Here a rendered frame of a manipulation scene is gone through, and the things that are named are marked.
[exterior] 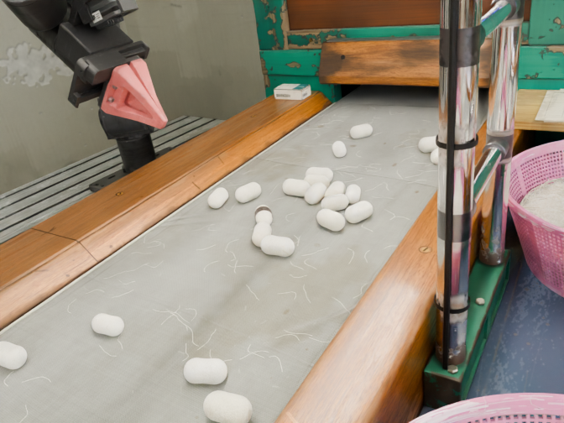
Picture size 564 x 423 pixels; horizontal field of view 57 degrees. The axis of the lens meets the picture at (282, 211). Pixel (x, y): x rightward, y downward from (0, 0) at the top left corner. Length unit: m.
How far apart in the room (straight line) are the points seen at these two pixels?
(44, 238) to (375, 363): 0.41
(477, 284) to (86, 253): 0.41
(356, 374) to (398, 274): 0.12
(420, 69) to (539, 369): 0.53
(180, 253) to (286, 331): 0.19
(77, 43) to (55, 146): 2.13
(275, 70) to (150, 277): 0.62
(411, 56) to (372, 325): 0.57
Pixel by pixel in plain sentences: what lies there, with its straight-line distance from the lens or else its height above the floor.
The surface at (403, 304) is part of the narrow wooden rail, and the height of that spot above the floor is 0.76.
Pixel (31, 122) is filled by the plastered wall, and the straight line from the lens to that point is 2.70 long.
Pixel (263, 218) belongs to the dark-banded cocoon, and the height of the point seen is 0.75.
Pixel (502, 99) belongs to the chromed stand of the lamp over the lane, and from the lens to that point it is 0.49.
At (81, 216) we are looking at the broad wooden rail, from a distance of 0.67.
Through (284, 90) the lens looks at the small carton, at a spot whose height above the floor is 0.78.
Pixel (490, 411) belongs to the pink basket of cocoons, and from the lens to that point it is 0.36.
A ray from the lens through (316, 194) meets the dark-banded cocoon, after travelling 0.62.
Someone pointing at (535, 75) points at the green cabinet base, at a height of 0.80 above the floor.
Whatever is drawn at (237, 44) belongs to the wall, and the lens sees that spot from 2.42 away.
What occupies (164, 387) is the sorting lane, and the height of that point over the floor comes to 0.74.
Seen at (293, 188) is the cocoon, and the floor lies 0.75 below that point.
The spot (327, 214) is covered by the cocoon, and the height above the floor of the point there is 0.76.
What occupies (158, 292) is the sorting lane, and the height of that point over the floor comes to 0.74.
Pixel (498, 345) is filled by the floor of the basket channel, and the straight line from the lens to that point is 0.53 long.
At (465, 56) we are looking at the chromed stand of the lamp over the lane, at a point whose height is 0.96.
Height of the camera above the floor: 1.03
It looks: 27 degrees down
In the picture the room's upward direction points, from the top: 8 degrees counter-clockwise
